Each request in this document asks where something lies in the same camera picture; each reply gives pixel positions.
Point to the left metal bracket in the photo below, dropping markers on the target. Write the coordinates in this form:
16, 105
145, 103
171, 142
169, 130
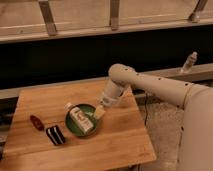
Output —
47, 17

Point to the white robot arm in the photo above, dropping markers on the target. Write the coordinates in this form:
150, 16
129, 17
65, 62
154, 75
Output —
196, 143

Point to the right metal bracket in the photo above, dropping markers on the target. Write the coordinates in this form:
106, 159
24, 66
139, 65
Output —
195, 15

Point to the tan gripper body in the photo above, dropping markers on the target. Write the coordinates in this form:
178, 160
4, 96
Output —
99, 112

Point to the white labelled bottle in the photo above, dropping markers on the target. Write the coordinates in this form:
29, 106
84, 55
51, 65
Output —
79, 118

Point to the green round plate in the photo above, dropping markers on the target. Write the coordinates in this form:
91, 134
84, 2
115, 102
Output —
89, 111

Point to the metal bracket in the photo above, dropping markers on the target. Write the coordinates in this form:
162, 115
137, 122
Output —
47, 17
114, 14
195, 15

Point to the black white striped eraser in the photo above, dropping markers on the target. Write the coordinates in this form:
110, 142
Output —
55, 135

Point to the dark red oval object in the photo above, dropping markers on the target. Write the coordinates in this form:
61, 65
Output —
37, 123

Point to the grey spray bottle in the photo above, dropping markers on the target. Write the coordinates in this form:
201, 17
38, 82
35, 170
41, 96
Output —
190, 61

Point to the middle metal bracket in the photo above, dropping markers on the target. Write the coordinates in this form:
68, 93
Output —
114, 14

